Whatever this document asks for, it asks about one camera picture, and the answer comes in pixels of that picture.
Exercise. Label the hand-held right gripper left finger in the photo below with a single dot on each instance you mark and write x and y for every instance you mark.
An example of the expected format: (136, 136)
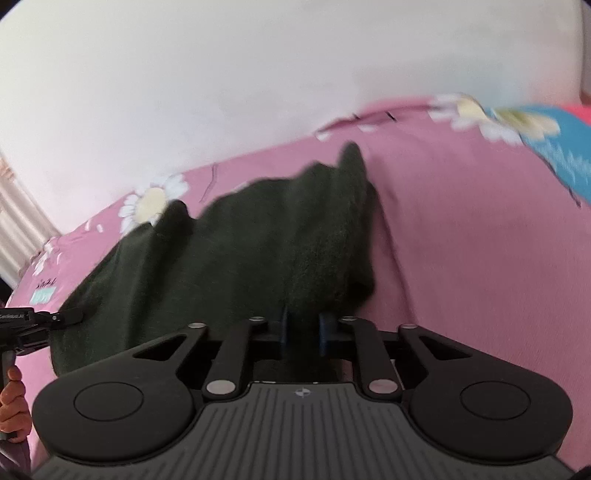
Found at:
(283, 330)

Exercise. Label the pink floral bed sheet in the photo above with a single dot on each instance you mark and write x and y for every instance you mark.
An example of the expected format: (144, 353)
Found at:
(461, 258)

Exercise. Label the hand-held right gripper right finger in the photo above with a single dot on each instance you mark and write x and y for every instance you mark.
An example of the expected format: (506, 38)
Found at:
(326, 334)

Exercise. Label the red cloth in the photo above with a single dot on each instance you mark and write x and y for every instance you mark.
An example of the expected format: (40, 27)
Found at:
(577, 113)

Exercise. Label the person's left hand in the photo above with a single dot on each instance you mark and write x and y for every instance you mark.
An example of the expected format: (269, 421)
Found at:
(16, 406)

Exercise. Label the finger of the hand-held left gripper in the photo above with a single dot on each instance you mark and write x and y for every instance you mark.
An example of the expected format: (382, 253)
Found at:
(67, 316)

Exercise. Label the blue floral cloth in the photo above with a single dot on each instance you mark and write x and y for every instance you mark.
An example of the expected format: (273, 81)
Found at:
(549, 143)

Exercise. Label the beige patterned curtain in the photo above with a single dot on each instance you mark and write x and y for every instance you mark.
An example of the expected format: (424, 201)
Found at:
(18, 217)

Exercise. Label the dark green knit sweater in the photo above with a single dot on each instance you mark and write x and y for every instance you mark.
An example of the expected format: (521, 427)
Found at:
(240, 258)

